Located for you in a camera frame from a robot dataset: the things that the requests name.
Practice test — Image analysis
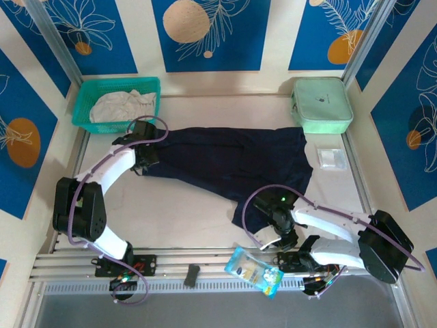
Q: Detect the blue and yellow snack packet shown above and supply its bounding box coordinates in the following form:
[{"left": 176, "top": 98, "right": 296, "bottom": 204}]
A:
[{"left": 224, "top": 245, "right": 285, "bottom": 301}]

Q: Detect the white crumpled t-shirt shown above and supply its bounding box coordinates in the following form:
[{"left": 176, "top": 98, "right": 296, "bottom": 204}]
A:
[{"left": 89, "top": 89, "right": 157, "bottom": 123}]

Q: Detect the black connector board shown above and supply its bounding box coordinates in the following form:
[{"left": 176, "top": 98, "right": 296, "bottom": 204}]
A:
[
  {"left": 302, "top": 273, "right": 339, "bottom": 295},
  {"left": 109, "top": 275, "right": 138, "bottom": 292}
]

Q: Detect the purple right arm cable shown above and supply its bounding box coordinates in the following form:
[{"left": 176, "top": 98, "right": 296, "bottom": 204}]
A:
[{"left": 241, "top": 184, "right": 426, "bottom": 299}]

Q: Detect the aluminium frame post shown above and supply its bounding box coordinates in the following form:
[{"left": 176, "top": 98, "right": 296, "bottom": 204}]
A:
[
  {"left": 25, "top": 0, "right": 83, "bottom": 90},
  {"left": 343, "top": 0, "right": 401, "bottom": 87}
]

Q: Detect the aluminium cross rail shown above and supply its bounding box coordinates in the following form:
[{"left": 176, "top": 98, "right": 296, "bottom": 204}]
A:
[{"left": 29, "top": 246, "right": 406, "bottom": 283}]

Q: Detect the teal plastic basket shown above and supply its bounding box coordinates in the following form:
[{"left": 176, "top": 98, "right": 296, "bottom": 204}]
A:
[{"left": 70, "top": 77, "right": 162, "bottom": 134}]

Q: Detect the mint green zip case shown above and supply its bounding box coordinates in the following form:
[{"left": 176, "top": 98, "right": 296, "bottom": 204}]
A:
[{"left": 289, "top": 77, "right": 354, "bottom": 135}]

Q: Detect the navy blue t-shirt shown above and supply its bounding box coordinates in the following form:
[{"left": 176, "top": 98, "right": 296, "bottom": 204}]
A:
[{"left": 141, "top": 126, "right": 314, "bottom": 233}]

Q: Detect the small clear plastic packet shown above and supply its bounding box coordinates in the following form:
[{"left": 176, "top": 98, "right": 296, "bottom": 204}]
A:
[{"left": 315, "top": 147, "right": 348, "bottom": 172}]

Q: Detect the small black block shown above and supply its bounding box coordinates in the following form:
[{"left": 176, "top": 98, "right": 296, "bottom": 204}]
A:
[{"left": 183, "top": 263, "right": 201, "bottom": 287}]

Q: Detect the grey slotted cable duct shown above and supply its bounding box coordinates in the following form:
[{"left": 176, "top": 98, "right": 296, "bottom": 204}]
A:
[{"left": 44, "top": 278, "right": 308, "bottom": 297}]

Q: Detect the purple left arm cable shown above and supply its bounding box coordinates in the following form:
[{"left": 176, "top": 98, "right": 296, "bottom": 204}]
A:
[{"left": 67, "top": 115, "right": 169, "bottom": 305}]

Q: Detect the aluminium side rail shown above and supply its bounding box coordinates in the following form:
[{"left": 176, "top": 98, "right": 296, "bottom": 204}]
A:
[
  {"left": 51, "top": 131, "right": 90, "bottom": 254},
  {"left": 341, "top": 131, "right": 375, "bottom": 218}
]

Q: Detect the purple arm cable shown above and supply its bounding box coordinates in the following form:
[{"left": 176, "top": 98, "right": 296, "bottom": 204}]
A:
[
  {"left": 241, "top": 184, "right": 426, "bottom": 299},
  {"left": 67, "top": 115, "right": 169, "bottom": 305}
]

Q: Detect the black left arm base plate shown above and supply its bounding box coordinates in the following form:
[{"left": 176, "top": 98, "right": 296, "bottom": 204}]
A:
[{"left": 94, "top": 254, "right": 158, "bottom": 278}]

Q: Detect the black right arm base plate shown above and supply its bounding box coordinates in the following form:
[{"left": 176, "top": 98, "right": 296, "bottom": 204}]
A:
[{"left": 277, "top": 251, "right": 339, "bottom": 274}]

